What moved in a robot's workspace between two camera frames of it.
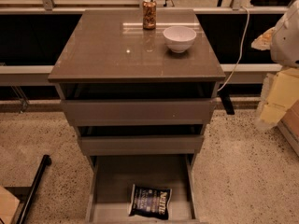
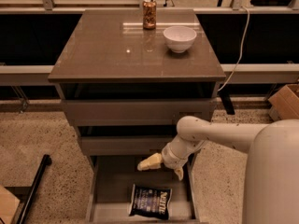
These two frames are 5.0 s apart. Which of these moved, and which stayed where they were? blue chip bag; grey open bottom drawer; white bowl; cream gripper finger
Moved: cream gripper finger
Stayed: blue chip bag; white bowl; grey open bottom drawer
